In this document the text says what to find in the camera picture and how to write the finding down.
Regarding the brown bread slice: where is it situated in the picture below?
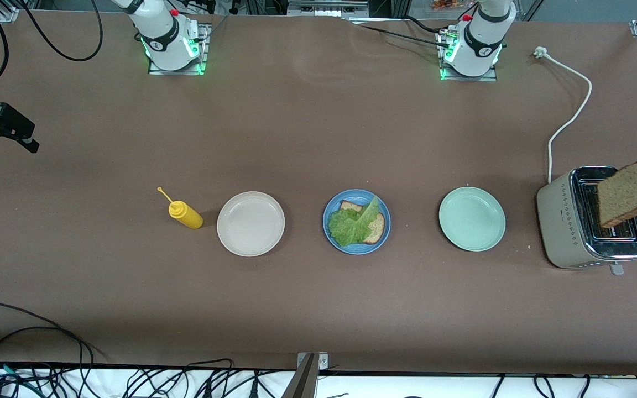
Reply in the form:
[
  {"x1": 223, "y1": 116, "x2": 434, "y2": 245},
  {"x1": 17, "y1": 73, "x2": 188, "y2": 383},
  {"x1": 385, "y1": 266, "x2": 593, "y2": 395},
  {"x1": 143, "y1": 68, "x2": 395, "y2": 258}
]
[
  {"x1": 596, "y1": 161, "x2": 637, "y2": 229},
  {"x1": 340, "y1": 201, "x2": 386, "y2": 245}
]

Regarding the yellow mustard squeeze bottle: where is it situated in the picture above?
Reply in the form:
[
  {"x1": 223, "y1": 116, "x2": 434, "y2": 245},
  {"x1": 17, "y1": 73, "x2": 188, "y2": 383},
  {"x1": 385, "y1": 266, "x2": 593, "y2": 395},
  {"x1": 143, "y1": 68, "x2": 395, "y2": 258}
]
[{"x1": 156, "y1": 187, "x2": 204, "y2": 230}]

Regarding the green lettuce leaf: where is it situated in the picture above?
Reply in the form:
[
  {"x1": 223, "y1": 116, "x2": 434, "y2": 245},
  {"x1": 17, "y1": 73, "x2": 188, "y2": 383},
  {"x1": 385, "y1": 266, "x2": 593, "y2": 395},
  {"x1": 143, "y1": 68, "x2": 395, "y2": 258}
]
[{"x1": 328, "y1": 195, "x2": 380, "y2": 248}]

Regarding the light green plate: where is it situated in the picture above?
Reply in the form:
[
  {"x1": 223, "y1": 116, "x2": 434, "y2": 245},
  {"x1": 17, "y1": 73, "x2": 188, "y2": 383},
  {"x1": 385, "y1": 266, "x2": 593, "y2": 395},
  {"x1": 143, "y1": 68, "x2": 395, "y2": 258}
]
[{"x1": 438, "y1": 187, "x2": 507, "y2": 252}]

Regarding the beige plate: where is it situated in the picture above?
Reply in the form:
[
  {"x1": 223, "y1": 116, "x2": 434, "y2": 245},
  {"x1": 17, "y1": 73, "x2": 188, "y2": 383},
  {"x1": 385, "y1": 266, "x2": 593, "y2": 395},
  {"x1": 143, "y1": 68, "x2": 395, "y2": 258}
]
[{"x1": 217, "y1": 191, "x2": 285, "y2": 257}]

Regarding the blue plate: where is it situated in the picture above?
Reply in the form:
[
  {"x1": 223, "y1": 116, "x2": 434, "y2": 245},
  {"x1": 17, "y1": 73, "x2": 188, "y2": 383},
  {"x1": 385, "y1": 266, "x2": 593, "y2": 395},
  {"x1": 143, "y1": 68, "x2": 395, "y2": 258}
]
[{"x1": 322, "y1": 189, "x2": 391, "y2": 255}]

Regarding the beige and chrome toaster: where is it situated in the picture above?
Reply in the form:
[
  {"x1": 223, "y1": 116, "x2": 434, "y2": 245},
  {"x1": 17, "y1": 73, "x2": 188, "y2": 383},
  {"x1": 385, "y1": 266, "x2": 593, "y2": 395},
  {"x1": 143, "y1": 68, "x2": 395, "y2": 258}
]
[{"x1": 536, "y1": 166, "x2": 637, "y2": 276}]

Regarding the grey metal box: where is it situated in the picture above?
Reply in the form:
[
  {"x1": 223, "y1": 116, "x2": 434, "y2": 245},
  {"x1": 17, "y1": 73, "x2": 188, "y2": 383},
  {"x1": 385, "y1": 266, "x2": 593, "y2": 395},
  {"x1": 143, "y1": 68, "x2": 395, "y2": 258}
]
[{"x1": 286, "y1": 0, "x2": 369, "y2": 17}]

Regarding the white toaster power cable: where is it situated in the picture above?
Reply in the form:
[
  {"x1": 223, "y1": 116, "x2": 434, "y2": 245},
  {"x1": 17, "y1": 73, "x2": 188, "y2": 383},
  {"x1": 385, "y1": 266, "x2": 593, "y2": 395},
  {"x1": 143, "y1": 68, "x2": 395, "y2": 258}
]
[{"x1": 534, "y1": 47, "x2": 593, "y2": 184}]

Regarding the black cable on table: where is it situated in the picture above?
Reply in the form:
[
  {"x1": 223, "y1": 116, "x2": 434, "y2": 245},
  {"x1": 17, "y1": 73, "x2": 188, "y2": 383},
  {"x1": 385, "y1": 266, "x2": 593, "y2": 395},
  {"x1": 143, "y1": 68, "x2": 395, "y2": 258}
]
[{"x1": 346, "y1": 17, "x2": 452, "y2": 50}]

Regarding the aluminium table bracket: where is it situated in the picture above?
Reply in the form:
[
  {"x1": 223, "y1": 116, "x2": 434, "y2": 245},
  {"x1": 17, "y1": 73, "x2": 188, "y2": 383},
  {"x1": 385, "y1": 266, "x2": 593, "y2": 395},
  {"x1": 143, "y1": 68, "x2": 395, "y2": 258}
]
[{"x1": 281, "y1": 352, "x2": 330, "y2": 398}]

